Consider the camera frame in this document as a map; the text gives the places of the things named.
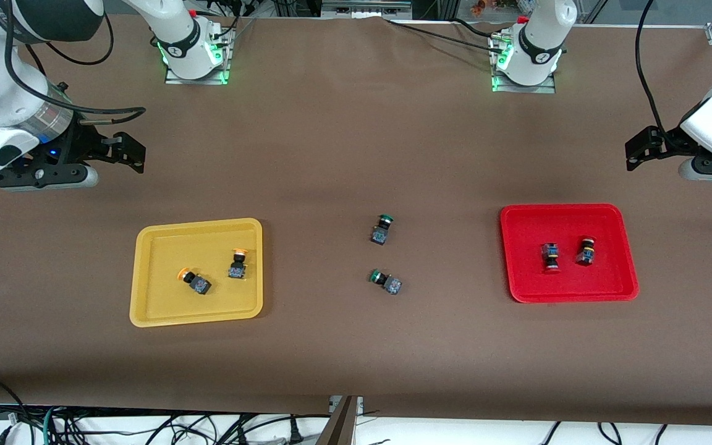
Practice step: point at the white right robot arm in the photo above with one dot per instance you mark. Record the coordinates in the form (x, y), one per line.
(177, 43)

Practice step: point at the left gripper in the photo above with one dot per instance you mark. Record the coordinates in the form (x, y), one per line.
(667, 139)

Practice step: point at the red push button switch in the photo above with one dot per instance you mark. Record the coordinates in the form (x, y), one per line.
(586, 253)
(550, 254)

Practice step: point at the yellow plastic tray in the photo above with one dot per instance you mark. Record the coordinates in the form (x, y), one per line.
(164, 284)

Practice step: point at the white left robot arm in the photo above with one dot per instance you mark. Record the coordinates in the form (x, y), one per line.
(535, 49)

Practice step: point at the red plastic tray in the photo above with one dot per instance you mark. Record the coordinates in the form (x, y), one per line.
(529, 259)

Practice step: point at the grey metal box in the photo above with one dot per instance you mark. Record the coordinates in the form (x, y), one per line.
(365, 7)

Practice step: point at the green push button switch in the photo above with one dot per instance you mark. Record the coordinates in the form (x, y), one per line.
(388, 283)
(381, 232)

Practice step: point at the wooden table beam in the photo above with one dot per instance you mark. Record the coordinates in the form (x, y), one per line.
(339, 426)

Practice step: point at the white metal bracket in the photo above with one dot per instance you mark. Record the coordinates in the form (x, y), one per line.
(356, 405)

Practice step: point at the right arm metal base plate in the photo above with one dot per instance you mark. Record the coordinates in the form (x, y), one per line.
(173, 79)

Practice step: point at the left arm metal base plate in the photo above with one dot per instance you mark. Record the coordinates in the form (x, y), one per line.
(547, 88)

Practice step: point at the yellow push button switch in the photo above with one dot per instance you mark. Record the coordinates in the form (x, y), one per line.
(237, 269)
(198, 284)

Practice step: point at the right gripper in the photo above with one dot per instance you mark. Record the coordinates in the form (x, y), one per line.
(79, 145)

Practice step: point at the black power plug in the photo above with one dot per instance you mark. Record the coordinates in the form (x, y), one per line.
(295, 434)

